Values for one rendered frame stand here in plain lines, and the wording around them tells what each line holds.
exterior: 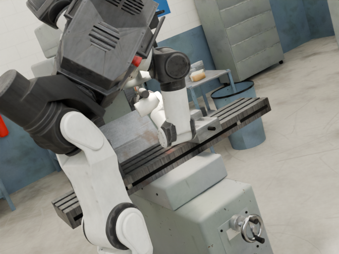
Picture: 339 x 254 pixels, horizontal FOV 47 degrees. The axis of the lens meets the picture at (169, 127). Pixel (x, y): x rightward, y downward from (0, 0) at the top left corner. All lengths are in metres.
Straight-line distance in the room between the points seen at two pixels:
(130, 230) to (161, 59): 0.54
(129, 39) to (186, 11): 6.14
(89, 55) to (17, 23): 4.99
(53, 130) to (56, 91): 0.10
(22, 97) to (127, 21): 0.36
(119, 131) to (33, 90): 1.21
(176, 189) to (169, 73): 0.64
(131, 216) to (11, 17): 5.11
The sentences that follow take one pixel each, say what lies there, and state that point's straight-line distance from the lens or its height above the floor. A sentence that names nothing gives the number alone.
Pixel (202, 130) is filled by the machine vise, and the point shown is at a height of 1.01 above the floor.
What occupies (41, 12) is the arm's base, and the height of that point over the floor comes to 1.69.
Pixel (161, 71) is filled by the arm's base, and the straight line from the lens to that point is 1.27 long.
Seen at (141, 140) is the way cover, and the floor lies 0.96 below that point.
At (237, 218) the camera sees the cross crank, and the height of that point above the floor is 0.69.
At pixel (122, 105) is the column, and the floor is 1.18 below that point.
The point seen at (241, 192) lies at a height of 0.75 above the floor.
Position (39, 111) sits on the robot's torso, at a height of 1.44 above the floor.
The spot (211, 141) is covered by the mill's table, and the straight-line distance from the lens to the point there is 1.99.
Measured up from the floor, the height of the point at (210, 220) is 0.73.
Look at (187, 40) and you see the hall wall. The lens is 7.17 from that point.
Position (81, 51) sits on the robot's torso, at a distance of 1.11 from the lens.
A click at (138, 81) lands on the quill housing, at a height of 1.33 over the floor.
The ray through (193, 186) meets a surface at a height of 0.81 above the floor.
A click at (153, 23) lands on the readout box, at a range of 2.20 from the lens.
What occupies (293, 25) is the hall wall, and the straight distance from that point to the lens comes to 9.08.
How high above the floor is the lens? 1.55
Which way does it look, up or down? 15 degrees down
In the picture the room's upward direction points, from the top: 20 degrees counter-clockwise
